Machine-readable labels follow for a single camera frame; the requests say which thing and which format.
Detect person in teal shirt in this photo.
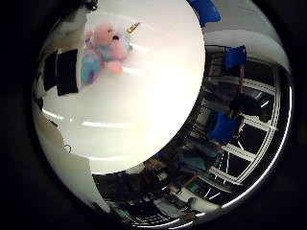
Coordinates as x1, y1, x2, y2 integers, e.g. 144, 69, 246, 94
174, 140, 224, 175

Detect blue chair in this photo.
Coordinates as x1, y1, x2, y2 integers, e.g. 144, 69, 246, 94
223, 45, 248, 71
186, 0, 223, 28
208, 111, 241, 147

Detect person in black shirt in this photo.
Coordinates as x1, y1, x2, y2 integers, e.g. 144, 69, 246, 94
229, 65, 272, 124

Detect pink unicorn plush toy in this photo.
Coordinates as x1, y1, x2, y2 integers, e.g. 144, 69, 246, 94
80, 21, 142, 86

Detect white window frame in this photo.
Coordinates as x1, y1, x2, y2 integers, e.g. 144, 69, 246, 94
188, 57, 284, 195

